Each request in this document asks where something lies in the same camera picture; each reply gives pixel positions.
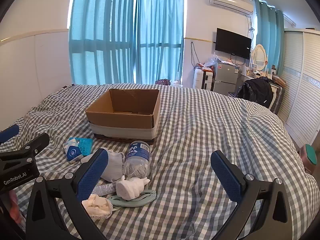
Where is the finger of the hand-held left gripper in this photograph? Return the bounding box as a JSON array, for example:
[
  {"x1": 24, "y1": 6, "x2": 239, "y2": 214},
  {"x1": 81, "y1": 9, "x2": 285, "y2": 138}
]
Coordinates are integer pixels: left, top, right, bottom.
[
  {"x1": 0, "y1": 133, "x2": 50, "y2": 166},
  {"x1": 0, "y1": 124, "x2": 20, "y2": 144}
]

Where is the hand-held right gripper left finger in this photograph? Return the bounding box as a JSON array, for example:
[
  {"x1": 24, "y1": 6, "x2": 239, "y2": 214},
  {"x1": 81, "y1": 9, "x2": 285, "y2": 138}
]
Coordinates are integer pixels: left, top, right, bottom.
[{"x1": 25, "y1": 148, "x2": 109, "y2": 240}]

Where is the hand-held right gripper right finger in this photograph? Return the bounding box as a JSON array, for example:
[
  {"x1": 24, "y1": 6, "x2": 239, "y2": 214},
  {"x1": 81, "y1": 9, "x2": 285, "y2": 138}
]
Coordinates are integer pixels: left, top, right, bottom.
[{"x1": 210, "y1": 150, "x2": 297, "y2": 240}]

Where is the grey foil packet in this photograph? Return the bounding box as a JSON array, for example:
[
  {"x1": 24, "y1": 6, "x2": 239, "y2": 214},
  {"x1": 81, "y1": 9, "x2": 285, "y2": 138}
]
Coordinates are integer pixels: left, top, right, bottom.
[{"x1": 69, "y1": 137, "x2": 93, "y2": 157}]

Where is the blue floral tissue pack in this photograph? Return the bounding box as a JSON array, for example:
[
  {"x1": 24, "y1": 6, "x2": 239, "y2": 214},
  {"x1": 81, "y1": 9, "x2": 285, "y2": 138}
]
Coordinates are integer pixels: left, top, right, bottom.
[{"x1": 63, "y1": 138, "x2": 84, "y2": 164}]

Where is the brown cardboard box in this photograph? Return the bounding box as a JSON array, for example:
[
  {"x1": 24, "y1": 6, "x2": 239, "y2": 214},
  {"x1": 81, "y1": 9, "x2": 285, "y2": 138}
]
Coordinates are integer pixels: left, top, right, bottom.
[{"x1": 85, "y1": 88, "x2": 161, "y2": 145}]

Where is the person's left hand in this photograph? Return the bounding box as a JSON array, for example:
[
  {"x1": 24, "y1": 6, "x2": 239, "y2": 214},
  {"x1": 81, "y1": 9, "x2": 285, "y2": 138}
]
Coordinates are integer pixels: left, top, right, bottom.
[{"x1": 9, "y1": 190, "x2": 26, "y2": 224}]

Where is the small white tube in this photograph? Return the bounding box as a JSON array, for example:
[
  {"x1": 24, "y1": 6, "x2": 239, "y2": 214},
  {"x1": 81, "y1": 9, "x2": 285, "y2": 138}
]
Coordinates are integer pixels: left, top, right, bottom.
[{"x1": 91, "y1": 182, "x2": 118, "y2": 196}]

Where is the grey white sock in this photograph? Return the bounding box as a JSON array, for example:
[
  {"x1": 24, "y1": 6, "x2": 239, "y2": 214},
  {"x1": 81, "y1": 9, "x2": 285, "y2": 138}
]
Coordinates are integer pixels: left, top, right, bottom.
[{"x1": 99, "y1": 148, "x2": 126, "y2": 182}]

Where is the cream lace cloth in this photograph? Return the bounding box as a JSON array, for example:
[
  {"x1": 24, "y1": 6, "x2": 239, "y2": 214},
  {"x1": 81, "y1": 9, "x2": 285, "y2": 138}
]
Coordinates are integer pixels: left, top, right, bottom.
[{"x1": 82, "y1": 194, "x2": 113, "y2": 218}]

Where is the white plaster figurine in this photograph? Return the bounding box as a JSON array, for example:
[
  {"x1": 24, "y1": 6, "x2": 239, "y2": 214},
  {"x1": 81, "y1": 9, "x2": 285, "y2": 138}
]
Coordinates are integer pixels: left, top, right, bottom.
[{"x1": 116, "y1": 176, "x2": 151, "y2": 201}]

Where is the clear plastic water bottle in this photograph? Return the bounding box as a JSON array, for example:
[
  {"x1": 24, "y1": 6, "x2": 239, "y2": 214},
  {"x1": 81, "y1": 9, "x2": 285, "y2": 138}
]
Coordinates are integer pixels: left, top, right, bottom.
[{"x1": 122, "y1": 140, "x2": 151, "y2": 178}]

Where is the grey checked blanket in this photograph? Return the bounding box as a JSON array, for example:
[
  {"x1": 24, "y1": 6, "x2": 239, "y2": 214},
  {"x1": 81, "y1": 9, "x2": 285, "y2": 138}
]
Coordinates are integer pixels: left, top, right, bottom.
[{"x1": 0, "y1": 83, "x2": 320, "y2": 240}]

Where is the pale green plastic clip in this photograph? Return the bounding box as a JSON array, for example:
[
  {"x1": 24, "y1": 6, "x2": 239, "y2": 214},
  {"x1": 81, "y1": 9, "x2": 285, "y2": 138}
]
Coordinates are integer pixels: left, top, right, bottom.
[{"x1": 107, "y1": 189, "x2": 157, "y2": 208}]

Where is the pink bin with green lid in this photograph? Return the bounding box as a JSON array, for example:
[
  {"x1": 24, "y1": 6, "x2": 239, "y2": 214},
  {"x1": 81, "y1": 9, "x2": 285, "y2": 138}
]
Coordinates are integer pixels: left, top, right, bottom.
[{"x1": 299, "y1": 143, "x2": 318, "y2": 174}]

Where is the black jacket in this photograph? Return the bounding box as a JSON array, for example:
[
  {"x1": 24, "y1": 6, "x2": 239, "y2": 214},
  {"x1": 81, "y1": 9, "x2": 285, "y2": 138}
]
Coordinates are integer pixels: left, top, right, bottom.
[{"x1": 243, "y1": 77, "x2": 275, "y2": 108}]

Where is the grey suitcase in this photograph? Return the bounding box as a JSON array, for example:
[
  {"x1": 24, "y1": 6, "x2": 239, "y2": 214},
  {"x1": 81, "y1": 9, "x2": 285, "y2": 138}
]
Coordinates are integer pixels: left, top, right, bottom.
[{"x1": 270, "y1": 84, "x2": 285, "y2": 113}]

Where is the silver small fridge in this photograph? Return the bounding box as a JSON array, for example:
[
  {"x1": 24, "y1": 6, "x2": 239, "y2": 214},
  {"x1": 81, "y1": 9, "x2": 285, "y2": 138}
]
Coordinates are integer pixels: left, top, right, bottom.
[{"x1": 212, "y1": 61, "x2": 240, "y2": 96}]

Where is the white suitcase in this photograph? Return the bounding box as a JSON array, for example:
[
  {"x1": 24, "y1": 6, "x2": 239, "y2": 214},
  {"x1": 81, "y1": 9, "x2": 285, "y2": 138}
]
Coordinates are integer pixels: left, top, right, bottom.
[{"x1": 193, "y1": 69, "x2": 214, "y2": 91}]

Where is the clear plastic bag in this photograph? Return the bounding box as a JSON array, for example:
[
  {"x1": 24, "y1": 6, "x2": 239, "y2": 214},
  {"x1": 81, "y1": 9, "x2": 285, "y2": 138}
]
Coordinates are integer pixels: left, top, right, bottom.
[{"x1": 203, "y1": 52, "x2": 221, "y2": 68}]

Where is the white slatted wardrobe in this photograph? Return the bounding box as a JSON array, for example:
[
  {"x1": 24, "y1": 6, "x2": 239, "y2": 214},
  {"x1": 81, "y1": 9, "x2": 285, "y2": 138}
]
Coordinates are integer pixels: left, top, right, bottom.
[{"x1": 277, "y1": 28, "x2": 320, "y2": 146}]

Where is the oval white mirror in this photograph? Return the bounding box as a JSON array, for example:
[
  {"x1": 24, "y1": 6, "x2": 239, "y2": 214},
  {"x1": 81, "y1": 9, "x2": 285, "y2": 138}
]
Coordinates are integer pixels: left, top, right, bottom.
[{"x1": 250, "y1": 44, "x2": 268, "y2": 72}]

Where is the wide teal curtain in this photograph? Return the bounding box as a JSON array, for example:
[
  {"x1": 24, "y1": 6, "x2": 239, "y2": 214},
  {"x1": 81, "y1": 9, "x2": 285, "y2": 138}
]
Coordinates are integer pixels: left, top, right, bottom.
[{"x1": 68, "y1": 0, "x2": 136, "y2": 86}]

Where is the teal curtain beside wardrobe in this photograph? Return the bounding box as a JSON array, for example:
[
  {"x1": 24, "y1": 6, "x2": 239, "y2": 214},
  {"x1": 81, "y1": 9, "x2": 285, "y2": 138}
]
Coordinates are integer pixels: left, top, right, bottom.
[{"x1": 253, "y1": 0, "x2": 286, "y2": 76}]

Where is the narrow teal window curtain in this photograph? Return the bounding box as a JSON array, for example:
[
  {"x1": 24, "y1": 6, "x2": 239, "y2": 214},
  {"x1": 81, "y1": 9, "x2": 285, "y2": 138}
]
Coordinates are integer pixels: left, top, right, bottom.
[{"x1": 135, "y1": 0, "x2": 185, "y2": 83}]

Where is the white air conditioner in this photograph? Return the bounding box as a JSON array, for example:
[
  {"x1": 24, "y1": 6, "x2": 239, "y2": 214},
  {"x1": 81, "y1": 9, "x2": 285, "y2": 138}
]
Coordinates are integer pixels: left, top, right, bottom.
[{"x1": 209, "y1": 0, "x2": 254, "y2": 16}]

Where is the black wall cable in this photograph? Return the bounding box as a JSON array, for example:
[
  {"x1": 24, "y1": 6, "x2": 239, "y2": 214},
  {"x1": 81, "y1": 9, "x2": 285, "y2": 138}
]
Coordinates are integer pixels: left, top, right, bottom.
[{"x1": 191, "y1": 41, "x2": 198, "y2": 67}]

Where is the black wall television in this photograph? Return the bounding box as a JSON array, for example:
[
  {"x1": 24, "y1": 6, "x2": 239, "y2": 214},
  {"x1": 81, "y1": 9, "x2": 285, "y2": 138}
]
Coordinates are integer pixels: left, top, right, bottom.
[{"x1": 215, "y1": 28, "x2": 252, "y2": 60}]

